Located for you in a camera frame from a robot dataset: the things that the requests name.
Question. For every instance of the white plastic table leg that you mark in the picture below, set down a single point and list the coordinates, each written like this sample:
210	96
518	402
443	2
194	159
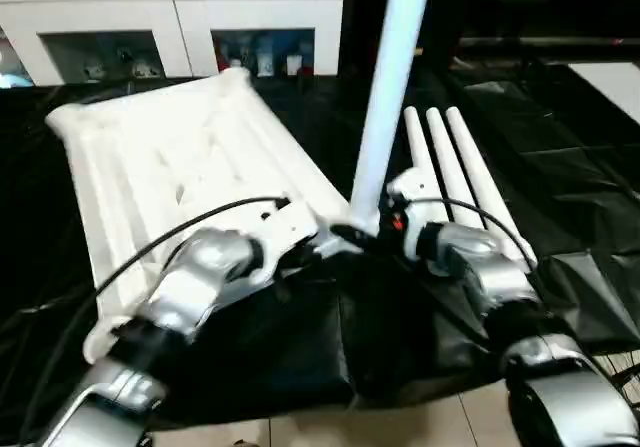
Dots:
450	157
417	137
390	92
475	167

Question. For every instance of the white plastic table top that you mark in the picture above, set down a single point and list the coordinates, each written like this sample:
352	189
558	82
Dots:
165	142

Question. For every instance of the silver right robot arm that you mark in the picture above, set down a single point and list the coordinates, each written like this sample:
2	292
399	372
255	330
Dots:
500	277

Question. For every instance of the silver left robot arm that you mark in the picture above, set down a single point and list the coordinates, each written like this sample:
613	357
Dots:
180	292

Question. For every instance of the black work surface mat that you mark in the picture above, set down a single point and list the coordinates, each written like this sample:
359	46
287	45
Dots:
280	347

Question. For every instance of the black metal bar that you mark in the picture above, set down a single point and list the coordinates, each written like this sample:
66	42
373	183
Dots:
550	42

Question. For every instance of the white flat board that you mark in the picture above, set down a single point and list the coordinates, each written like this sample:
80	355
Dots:
610	87

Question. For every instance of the white glass-door cabinet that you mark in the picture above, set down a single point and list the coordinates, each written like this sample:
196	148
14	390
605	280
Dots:
175	12

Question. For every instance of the white and turquoise rack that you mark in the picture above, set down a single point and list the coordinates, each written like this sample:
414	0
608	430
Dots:
12	67

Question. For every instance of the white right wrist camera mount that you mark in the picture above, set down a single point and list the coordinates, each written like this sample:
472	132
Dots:
417	207

